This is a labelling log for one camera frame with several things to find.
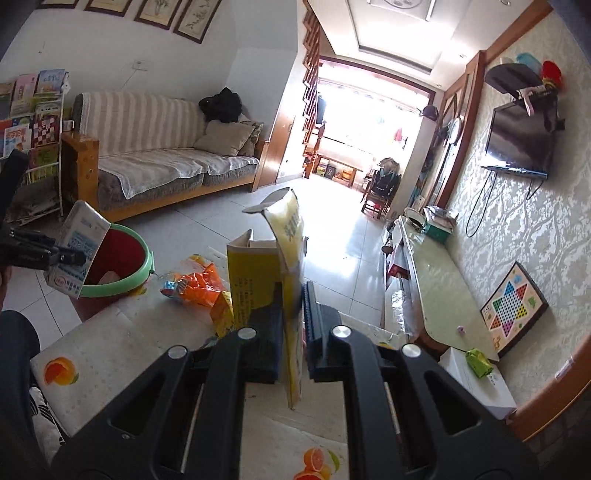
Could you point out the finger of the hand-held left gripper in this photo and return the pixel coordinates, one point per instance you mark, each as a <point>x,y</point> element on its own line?
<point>60,256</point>

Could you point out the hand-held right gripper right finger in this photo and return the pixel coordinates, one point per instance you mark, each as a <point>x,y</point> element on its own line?
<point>318,332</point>

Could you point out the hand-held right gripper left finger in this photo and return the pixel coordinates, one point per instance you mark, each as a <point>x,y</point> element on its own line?
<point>265,344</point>

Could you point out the white blue milk carton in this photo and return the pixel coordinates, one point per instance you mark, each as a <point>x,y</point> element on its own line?
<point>78,240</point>

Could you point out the small yellow orange carton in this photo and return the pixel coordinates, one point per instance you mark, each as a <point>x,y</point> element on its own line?
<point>222,314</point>

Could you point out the red bucket green rim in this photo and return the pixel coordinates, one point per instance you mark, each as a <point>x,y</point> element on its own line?
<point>124,258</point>

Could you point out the yellow cardboard box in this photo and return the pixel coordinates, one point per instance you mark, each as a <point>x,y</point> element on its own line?
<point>253,277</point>

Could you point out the orange snack wrapper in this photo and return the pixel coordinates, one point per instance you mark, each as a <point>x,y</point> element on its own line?
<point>203,287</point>

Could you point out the blue foil wrapper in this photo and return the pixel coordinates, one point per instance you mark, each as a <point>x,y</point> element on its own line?
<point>171,290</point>

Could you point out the white book rack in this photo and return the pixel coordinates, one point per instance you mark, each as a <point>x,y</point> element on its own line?
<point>32,138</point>

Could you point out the red box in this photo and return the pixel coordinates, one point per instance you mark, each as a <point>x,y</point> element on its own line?
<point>398,271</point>

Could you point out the glass top television cabinet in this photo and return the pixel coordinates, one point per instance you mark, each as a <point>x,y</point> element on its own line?
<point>438,286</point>

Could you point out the wooden sofa striped cover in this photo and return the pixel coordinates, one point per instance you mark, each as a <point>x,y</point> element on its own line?
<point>152,166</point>

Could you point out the wooden chair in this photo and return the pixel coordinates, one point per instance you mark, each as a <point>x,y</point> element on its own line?
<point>374,206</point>

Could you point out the person's left leg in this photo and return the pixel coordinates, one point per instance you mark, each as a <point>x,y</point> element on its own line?
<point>16,392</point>

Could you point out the white dish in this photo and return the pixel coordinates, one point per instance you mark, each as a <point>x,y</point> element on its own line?
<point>414,218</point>

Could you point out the green box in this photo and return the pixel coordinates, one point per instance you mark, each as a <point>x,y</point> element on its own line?
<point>439,231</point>

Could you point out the green packet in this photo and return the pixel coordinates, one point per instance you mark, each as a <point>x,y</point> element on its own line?
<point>478,362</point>

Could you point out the wooden bench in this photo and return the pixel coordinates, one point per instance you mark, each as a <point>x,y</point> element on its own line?
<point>341,166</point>

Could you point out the black white patterned cloth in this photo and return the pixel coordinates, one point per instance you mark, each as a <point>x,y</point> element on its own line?
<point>44,424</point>

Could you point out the stack of bags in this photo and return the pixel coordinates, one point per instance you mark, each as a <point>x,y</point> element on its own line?
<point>441,214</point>

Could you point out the white cardboard box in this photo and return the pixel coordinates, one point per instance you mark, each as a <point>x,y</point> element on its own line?
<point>485,392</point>

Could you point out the framed plant picture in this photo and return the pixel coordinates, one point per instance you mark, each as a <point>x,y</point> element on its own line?
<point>111,4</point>
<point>198,18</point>
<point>159,11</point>
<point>60,2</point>

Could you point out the framed star checkers board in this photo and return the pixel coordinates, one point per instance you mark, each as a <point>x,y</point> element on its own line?
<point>512,307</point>

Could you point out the beige cushion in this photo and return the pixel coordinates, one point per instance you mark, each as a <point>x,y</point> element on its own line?
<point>221,138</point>

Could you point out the patterned cushion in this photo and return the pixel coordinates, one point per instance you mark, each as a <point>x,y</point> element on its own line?
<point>253,138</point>

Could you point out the red hanging garment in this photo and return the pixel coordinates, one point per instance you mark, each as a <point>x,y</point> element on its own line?
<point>398,134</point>

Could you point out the black bag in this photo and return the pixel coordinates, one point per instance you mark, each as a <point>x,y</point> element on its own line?
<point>221,104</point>

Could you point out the wooden staircase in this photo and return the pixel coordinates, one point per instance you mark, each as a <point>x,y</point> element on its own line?
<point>311,92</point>

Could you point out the black helmet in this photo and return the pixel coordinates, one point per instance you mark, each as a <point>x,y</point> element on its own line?
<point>430,112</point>

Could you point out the white cup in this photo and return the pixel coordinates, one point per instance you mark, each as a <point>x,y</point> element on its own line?
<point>508,61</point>

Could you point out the ceiling lamp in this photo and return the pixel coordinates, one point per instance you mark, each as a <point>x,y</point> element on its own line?
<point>401,3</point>

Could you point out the teal plastic container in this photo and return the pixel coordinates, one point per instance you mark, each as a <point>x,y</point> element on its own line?
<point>527,62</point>

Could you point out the round wall clock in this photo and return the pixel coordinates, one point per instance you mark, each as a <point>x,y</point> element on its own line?
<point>455,131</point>

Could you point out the wall mounted television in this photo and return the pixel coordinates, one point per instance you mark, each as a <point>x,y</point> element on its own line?
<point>519,138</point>

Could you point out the black wall shelf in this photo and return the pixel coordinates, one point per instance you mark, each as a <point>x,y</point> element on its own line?
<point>510,78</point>

